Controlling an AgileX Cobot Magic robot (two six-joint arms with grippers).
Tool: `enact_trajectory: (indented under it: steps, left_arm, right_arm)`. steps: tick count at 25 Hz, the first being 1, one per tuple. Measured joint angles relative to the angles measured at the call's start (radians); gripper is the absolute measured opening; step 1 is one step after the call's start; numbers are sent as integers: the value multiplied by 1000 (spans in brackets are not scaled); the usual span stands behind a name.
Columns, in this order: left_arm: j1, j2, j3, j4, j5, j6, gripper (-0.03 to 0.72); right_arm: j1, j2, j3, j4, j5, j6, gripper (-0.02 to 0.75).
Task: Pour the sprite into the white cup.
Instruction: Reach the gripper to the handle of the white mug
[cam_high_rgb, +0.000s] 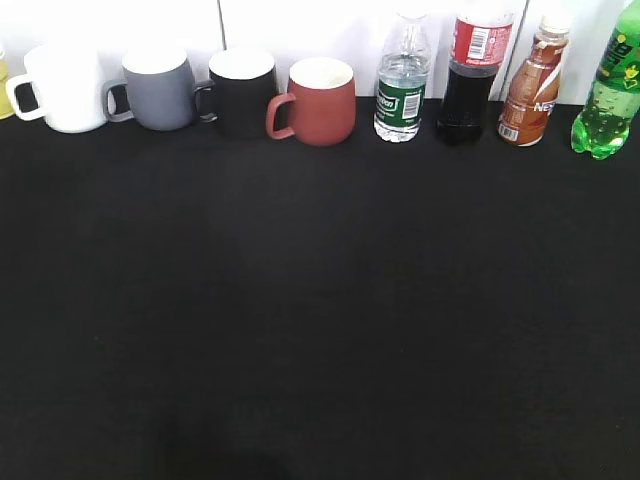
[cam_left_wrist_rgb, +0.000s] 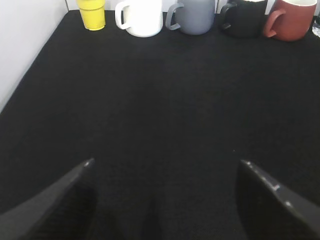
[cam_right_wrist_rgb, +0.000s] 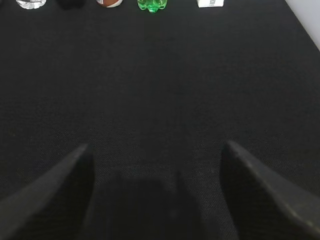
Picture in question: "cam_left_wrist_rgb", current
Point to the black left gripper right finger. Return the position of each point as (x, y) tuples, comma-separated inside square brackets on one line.
[(269, 210)]

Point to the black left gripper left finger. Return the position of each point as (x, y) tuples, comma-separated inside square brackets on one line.
[(63, 211)]

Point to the white ceramic mug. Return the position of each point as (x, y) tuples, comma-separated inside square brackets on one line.
[(140, 18)]

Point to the yellow plastic cup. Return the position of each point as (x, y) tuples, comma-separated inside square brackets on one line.
[(92, 14)]

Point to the red ceramic mug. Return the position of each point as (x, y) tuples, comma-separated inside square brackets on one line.
[(289, 20)]

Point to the black ceramic mug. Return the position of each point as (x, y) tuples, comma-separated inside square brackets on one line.
[(242, 18)]

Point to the grey ceramic mug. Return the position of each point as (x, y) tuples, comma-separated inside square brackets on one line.
[(191, 17)]

